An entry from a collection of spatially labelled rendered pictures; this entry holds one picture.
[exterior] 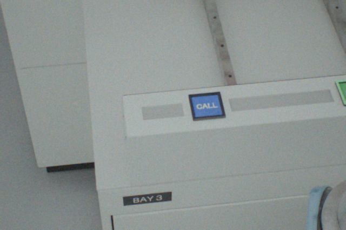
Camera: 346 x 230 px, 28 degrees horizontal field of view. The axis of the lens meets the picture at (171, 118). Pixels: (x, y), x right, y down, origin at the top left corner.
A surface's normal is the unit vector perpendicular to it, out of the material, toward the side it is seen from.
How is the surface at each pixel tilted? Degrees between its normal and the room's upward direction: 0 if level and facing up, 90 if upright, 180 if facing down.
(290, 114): 0
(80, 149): 90
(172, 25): 0
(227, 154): 90
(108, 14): 0
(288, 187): 90
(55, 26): 90
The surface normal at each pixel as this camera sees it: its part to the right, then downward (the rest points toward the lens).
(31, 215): 0.00, -0.65
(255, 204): 0.13, 0.75
